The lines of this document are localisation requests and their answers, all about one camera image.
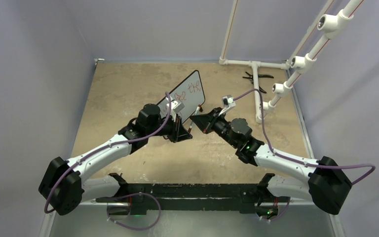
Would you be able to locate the small black-framed whiteboard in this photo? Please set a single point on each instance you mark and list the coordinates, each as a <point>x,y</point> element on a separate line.
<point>190,93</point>

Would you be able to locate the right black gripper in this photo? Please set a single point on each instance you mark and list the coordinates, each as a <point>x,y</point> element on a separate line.
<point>203,122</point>

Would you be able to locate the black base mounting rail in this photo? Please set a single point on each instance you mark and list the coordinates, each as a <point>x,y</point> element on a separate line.
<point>243,198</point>

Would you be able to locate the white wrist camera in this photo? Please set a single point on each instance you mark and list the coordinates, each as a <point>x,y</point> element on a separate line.
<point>228,104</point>
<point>173,108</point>

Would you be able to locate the white PVC pipe frame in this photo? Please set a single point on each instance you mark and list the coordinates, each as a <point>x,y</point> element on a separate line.
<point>329,25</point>

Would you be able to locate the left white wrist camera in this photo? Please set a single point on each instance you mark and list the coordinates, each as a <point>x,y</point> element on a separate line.
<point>173,108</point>

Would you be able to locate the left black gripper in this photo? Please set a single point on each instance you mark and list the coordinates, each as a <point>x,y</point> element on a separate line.
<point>177,128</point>

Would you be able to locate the aluminium extrusion frame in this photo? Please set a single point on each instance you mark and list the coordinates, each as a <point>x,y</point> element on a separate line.
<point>91,219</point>

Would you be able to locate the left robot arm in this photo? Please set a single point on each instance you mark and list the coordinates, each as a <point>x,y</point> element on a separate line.
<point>65,183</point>

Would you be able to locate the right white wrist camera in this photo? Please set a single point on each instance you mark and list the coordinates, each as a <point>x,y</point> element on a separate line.
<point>228,104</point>

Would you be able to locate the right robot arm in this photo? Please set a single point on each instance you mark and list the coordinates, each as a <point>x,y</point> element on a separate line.
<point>319,181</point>

